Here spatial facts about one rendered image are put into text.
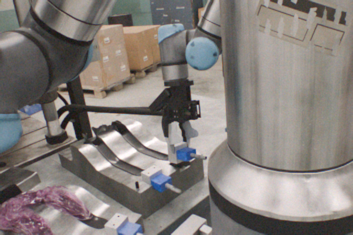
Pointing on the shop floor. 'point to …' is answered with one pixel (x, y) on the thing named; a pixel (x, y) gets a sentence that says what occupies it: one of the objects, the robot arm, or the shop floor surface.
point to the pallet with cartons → (143, 49)
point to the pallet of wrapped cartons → (107, 64)
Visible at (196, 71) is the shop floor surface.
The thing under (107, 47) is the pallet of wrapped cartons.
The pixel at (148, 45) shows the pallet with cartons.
